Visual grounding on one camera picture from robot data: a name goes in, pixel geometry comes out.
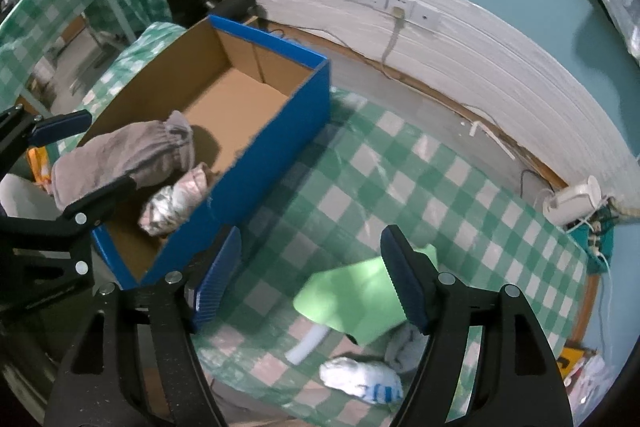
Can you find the white bottle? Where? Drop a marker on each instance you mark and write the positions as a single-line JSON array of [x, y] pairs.
[[305, 347]]

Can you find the white blue plastic bag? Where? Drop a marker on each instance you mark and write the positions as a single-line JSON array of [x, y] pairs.
[[350, 377]]

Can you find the yellow bag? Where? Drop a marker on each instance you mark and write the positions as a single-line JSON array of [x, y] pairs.
[[572, 362]]

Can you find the black cylinder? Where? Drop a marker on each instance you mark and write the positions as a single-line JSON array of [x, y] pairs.
[[235, 4]]

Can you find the blue cardboard box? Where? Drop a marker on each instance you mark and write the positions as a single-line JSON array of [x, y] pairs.
[[280, 132]]

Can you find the white electric kettle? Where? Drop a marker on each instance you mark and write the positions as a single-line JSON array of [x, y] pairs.
[[570, 202]]

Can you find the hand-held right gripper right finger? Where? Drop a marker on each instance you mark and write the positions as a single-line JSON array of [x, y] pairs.
[[405, 277]]

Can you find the grey elastic-cuffed cloth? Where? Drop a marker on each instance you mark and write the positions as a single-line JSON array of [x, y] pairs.
[[125, 152]]

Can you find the teal basket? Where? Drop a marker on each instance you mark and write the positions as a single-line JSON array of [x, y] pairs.
[[585, 247]]

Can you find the white crumpled plastic bag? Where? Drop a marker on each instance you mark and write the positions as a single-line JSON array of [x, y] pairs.
[[597, 377]]

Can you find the light green cloth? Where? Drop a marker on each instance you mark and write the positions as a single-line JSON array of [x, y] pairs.
[[350, 292]]

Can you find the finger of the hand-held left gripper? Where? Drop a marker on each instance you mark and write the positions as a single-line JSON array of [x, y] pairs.
[[100, 199], [60, 127]]

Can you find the white trim strip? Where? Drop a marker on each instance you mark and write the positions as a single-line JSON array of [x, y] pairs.
[[492, 137]]

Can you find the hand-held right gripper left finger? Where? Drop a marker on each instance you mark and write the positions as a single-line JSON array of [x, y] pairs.
[[220, 277]]

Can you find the orange cloth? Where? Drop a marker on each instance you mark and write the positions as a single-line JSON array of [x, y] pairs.
[[40, 169]]

